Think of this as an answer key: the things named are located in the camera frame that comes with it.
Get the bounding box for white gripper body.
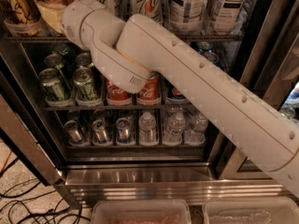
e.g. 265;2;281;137
62;0;106;49

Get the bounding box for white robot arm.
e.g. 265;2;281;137
55;0;299;197

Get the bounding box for second row right green can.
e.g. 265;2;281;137
76;52;94;69

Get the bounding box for second row green can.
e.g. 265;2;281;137
44;53;72;89
76;52;94;69

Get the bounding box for second row left green can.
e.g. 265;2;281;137
44;53;72;89

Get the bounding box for front left green can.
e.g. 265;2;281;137
38;68;70;102

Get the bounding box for right 7UP can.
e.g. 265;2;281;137
129;0;162;22

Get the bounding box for front right green can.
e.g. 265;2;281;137
73;67;99;101

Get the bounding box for front left Coca-Cola can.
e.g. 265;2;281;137
106;79;131;101

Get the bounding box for coca-cola can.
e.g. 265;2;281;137
137;73;159;101
106;79;131;101

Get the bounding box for steel fridge door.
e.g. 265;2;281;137
0;44;82;209

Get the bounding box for left silver blue can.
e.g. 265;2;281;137
64;120;84;144

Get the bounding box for silver blue can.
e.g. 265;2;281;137
116;118;131;143
64;120;84;144
92;119;108;144

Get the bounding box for front right Coca-Cola can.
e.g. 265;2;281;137
137;73;159;101

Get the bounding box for middle silver blue can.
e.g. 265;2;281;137
92;119;108;144

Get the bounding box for right silver blue can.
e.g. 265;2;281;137
116;118;131;143

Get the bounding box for front left Pepsi can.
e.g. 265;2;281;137
165;80;185;100

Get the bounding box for second row right Pepsi can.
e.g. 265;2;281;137
203;52;220;66

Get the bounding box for left Teas Tea bottle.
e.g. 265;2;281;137
170;0;204;23

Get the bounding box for teas tea bottle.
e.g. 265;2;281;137
207;0;245;27
170;0;204;23

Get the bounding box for left water bottle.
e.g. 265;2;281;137
138;111;157;146

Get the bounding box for water bottle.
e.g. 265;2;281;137
163;112;186;146
185;113;208;146
138;111;157;146

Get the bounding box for right Teas Tea bottle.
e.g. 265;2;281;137
207;0;245;27

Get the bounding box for middle water bottle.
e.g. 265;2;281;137
163;112;186;146

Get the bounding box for right water bottle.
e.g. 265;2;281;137
185;113;208;146

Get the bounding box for left clear plastic bin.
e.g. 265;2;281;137
90;200;192;224

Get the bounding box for clear plastic bin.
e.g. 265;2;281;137
203;197;299;224
90;200;192;224

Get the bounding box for right clear plastic bin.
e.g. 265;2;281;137
203;197;299;224

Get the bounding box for top wire shelf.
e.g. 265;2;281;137
4;35;244;43

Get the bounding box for wire shelf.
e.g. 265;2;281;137
43;104;192;111
4;35;244;43

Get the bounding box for middle wire shelf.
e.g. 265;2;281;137
43;104;192;111

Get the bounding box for black floor cables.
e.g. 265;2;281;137
0;157;92;224

